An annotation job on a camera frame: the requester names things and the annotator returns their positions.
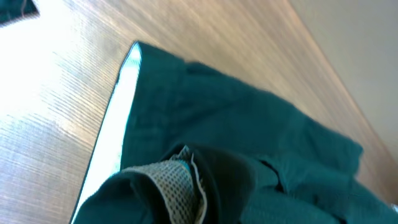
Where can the black shorts with white trim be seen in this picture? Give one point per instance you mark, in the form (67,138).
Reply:
(184,143)

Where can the folded black printed jersey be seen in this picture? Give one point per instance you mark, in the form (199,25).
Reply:
(14,9)

